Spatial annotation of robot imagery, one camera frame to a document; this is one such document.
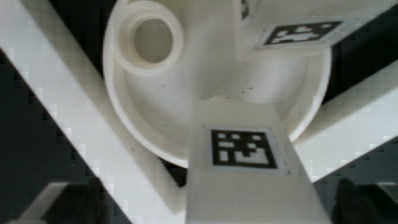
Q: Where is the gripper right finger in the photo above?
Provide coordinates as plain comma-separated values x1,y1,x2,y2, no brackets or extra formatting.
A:
332,178,398,224

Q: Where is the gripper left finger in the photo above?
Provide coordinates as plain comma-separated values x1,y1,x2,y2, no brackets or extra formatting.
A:
10,179,112,224

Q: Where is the white stool leg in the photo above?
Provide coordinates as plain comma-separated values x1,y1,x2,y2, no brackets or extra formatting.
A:
236,0,398,64
184,96,330,224

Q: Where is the white round stool seat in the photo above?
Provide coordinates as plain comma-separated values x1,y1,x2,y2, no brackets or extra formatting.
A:
103,0,330,165

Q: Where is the white front fence bar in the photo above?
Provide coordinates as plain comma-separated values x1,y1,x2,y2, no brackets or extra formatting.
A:
0,0,186,224

